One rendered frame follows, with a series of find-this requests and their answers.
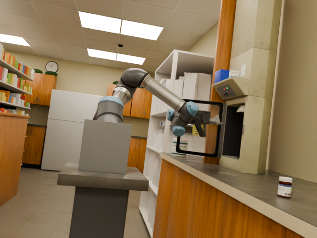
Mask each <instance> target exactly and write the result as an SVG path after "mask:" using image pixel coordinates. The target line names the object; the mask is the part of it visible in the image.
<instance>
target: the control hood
mask: <svg viewBox="0 0 317 238"><path fill-rule="evenodd" d="M249 83H250V80H249V79H246V78H240V77H234V76H232V77H230V78H227V79H225V80H222V81H220V82H217V83H215V84H213V87H214V88H215V90H216V91H217V92H218V94H219V95H220V97H221V98H222V99H223V100H229V99H233V98H237V97H242V96H246V95H248V92H249ZM225 85H229V86H230V87H231V89H232V90H233V91H234V93H235V94H236V95H235V96H231V97H226V98H223V97H222V95H221V94H220V92H219V91H218V90H217V88H219V87H222V86H225Z"/></svg>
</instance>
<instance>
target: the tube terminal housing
mask: <svg viewBox="0 0 317 238"><path fill-rule="evenodd" d="M275 60H276V59H275V58H274V56H273V55H272V53H271V52H270V50H265V49H260V48H255V47H253V48H251V49H249V50H247V51H245V52H244V53H242V54H240V55H238V56H236V57H234V58H232V59H231V60H230V68H229V70H230V71H231V70H234V71H239V74H238V77H240V76H241V67H242V65H243V64H245V63H246V69H245V75H244V76H242V77H240V78H246V79H249V80H250V83H249V92H248V95H246V96H242V97H237V98H233V99H229V100H226V102H225V103H227V107H228V106H229V107H236V108H239V107H240V105H241V104H245V109H244V118H243V124H245V128H244V135H242V140H241V149H240V158H239V159H238V160H237V159H233V158H229V157H225V156H223V155H221V158H220V159H219V165H220V166H223V167H226V168H229V169H232V170H235V171H238V172H242V173H251V174H259V173H263V172H265V165H266V155H267V142H268V133H269V123H270V113H271V102H272V93H273V84H274V74H275Z"/></svg>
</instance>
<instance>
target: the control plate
mask: <svg viewBox="0 0 317 238"><path fill-rule="evenodd" d="M227 88H228V89H227ZM217 90H218V91H219V92H220V94H221V95H222V97H223V98H226V97H231V96H235V95H236V94H235V93H234V91H233V90H232V89H231V87H230V86H229V85H225V86H222V87H219V88H217ZM231 92H232V93H231ZM225 93H227V94H228V93H229V94H228V95H226V94H225ZM224 94H225V95H224Z"/></svg>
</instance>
